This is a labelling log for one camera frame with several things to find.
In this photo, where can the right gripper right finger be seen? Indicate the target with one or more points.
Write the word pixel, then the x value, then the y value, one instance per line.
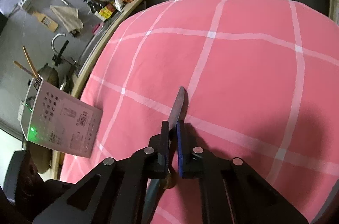
pixel 231 191

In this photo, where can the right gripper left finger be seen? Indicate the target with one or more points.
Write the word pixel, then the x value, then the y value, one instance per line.
pixel 114 190

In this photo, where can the white perforated utensil holder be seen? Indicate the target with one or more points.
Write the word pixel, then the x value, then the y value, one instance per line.
pixel 55 120

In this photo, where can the purple chopstick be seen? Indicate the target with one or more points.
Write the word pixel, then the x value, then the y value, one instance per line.
pixel 23 68

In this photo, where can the wooden chopstick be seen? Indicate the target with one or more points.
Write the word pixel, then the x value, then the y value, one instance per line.
pixel 33 69

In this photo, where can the steel wok pot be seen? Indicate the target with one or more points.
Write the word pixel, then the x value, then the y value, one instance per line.
pixel 49 74

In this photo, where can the pink checked tablecloth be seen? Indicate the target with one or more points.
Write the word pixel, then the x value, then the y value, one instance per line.
pixel 262 82

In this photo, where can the steel sink faucet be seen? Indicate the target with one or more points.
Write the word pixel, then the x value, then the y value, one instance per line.
pixel 59 44

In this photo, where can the beige hanging dish cloth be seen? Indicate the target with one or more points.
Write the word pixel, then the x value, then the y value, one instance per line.
pixel 69 16

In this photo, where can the dark sauce bottle yellow label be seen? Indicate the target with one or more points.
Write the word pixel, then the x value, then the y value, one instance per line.
pixel 103 10

